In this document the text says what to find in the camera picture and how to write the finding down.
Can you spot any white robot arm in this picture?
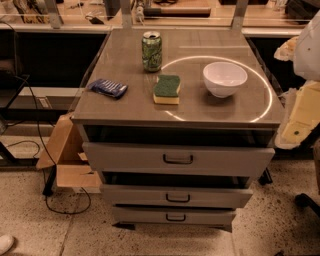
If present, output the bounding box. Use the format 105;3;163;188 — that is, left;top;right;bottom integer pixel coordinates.
274;11;320;149

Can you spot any grey drawer cabinet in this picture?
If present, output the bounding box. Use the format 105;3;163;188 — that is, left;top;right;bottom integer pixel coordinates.
70;27;285;233

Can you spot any grey top drawer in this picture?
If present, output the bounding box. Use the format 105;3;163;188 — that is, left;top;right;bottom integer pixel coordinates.
83;142;275;177

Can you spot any black chair base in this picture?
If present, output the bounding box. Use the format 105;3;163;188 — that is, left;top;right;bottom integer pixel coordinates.
294;193;320;217

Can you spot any white bowl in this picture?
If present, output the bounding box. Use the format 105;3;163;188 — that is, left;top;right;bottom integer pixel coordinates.
203;61;248;98

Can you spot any green yellow sponge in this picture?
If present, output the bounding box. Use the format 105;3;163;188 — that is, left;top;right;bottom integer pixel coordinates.
153;75;181;105

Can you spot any green soda can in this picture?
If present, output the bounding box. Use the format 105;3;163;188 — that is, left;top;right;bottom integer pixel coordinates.
142;31;162;72

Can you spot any blue snack packet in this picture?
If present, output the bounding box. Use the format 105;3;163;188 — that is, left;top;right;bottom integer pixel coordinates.
87;79;128;99

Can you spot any brown cardboard box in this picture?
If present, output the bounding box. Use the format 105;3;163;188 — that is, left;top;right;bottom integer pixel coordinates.
36;114;102;193

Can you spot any white sneaker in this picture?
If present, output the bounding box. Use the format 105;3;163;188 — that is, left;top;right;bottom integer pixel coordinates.
0;234;15;255

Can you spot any black floor cable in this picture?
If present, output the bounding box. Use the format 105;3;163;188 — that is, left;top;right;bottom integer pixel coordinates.
0;21;92;215

